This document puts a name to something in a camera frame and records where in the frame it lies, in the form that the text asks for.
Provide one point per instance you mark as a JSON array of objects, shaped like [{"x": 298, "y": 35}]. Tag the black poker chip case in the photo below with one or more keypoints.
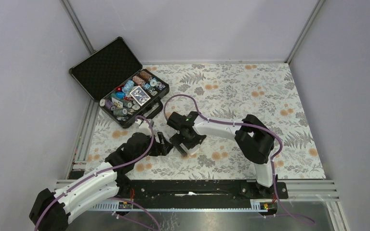
[{"x": 110, "y": 68}]

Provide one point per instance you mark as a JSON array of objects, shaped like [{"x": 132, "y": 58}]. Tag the playing card deck box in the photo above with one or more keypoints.
[{"x": 139, "y": 95}]

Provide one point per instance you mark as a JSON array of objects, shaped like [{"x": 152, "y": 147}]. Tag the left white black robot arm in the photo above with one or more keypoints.
[{"x": 54, "y": 211}]

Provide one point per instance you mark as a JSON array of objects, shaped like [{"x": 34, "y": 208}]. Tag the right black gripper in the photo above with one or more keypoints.
[{"x": 177, "y": 139}]

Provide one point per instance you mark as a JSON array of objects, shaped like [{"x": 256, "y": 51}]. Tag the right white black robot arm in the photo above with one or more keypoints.
[{"x": 251, "y": 135}]

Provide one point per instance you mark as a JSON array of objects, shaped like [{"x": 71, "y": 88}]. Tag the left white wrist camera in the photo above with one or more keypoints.
[{"x": 144, "y": 126}]

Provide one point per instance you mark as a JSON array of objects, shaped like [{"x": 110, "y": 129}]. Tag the floral table mat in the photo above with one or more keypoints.
[{"x": 232, "y": 91}]

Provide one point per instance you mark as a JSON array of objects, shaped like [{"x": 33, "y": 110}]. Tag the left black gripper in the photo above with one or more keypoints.
[{"x": 160, "y": 149}]

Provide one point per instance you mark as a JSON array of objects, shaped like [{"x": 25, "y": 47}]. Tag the white remote control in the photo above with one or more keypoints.
[{"x": 184, "y": 151}]

